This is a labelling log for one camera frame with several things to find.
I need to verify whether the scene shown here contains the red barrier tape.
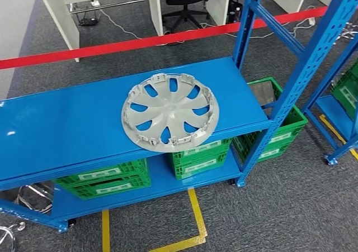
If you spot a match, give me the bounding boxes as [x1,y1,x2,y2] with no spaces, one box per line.
[0,6,328,70]

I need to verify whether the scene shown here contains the white floor cable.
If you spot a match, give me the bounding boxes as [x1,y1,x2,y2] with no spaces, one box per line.
[99,8,202,47]

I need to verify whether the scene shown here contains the yellow floor tape square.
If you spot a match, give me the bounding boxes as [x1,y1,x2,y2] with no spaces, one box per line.
[101,188,208,252]
[319,114,358,161]

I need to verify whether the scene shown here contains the blue metal shelf rack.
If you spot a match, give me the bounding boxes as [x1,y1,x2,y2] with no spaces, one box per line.
[0,0,358,233]
[301,35,358,166]

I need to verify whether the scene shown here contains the green plastic crate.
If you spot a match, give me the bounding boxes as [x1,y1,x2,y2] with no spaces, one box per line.
[253,131,298,163]
[54,158,149,183]
[171,152,228,180]
[69,174,152,201]
[168,138,233,166]
[232,77,308,152]
[330,59,358,120]

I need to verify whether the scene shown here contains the black seat chrome stool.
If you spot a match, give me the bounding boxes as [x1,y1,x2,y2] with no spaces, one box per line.
[0,220,26,252]

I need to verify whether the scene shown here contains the grey wheel cover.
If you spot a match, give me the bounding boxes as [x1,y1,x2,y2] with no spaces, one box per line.
[121,72,220,154]

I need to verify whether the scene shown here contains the black router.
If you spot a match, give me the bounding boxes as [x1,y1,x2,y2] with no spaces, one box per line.
[78,16,99,26]

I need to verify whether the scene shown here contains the chrome stool base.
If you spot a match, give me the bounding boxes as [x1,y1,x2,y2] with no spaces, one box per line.
[17,183,54,215]

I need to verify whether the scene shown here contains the black bag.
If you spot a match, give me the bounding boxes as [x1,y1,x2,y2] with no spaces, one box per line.
[227,0,243,23]

